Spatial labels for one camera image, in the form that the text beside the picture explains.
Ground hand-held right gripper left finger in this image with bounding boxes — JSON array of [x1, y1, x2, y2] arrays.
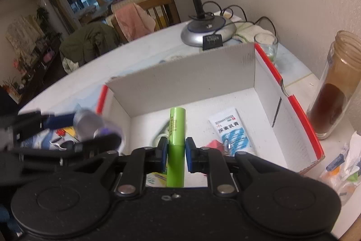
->
[[113, 136, 169, 199]]

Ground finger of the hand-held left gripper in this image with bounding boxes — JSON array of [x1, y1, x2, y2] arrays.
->
[[18, 110, 76, 140], [20, 134, 123, 158]]

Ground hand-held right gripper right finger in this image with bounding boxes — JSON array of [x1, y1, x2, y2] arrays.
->
[[185, 136, 261, 199]]

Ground white cream tube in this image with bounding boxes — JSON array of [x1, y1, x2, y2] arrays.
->
[[209, 108, 254, 157]]

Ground red cardboard box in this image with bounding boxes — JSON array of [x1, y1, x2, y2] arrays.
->
[[96, 43, 325, 174]]

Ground white and black gadget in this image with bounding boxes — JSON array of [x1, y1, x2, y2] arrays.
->
[[51, 138, 75, 150]]

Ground pale quilted garment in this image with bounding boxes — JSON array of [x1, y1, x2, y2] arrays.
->
[[62, 56, 82, 73]]

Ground olive green jacket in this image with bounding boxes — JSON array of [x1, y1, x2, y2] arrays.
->
[[60, 22, 122, 66]]

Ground houseplant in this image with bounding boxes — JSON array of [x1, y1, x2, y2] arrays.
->
[[37, 7, 54, 33]]

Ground black power adapter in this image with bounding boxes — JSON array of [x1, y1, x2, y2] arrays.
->
[[202, 34, 223, 50]]

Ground pink cloth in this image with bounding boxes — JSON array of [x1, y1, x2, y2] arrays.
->
[[114, 2, 156, 41]]

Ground clear glass cup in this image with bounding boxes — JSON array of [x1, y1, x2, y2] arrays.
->
[[254, 33, 279, 65]]

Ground white cloth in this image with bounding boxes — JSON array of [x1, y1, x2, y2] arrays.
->
[[233, 22, 271, 42]]

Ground wooden chair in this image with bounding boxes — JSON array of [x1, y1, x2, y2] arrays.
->
[[111, 0, 181, 41]]

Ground crumpled wrappers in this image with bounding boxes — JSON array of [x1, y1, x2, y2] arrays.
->
[[319, 131, 361, 199]]

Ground brown glass jar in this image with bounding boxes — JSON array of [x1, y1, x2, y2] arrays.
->
[[307, 30, 361, 140]]

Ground black lamp cable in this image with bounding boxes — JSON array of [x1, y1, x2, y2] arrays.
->
[[201, 1, 280, 33]]

